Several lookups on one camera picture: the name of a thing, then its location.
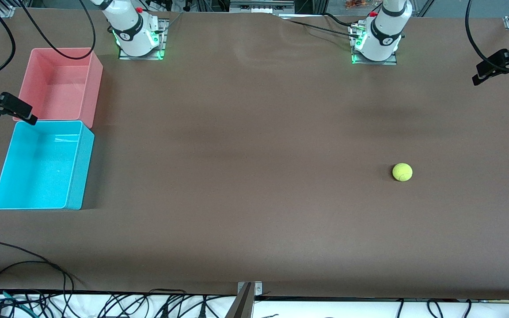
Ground thin black cable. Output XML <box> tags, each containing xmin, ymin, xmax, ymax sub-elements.
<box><xmin>0</xmin><ymin>241</ymin><xmax>87</xmax><ymax>288</ymax></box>
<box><xmin>0</xmin><ymin>261</ymin><xmax>75</xmax><ymax>294</ymax></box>

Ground silver mounting plate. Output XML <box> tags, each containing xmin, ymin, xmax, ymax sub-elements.
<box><xmin>238</xmin><ymin>281</ymin><xmax>262</xmax><ymax>296</ymax></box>

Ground teal cable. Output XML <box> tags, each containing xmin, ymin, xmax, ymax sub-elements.
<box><xmin>0</xmin><ymin>287</ymin><xmax>32</xmax><ymax>315</ymax></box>

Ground grey device box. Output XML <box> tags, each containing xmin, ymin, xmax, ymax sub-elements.
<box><xmin>229</xmin><ymin>0</ymin><xmax>296</xmax><ymax>14</ymax></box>

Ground brown table cover sheet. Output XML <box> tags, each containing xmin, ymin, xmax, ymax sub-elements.
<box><xmin>0</xmin><ymin>8</ymin><xmax>509</xmax><ymax>302</ymax></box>

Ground grey metal post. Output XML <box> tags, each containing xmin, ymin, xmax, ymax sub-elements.
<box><xmin>226</xmin><ymin>283</ymin><xmax>255</xmax><ymax>318</ymax></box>

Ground black base cable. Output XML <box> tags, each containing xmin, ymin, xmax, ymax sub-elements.
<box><xmin>323</xmin><ymin>12</ymin><xmax>361</xmax><ymax>28</ymax></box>
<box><xmin>288</xmin><ymin>19</ymin><xmax>361</xmax><ymax>38</ymax></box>

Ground pink plastic bin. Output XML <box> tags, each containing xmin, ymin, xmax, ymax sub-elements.
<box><xmin>13</xmin><ymin>47</ymin><xmax>104</xmax><ymax>129</ymax></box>

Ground yellow tennis ball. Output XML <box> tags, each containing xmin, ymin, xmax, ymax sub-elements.
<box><xmin>392</xmin><ymin>163</ymin><xmax>413</xmax><ymax>182</ymax></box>

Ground blue plastic bin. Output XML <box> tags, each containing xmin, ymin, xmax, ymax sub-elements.
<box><xmin>0</xmin><ymin>120</ymin><xmax>95</xmax><ymax>211</ymax></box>

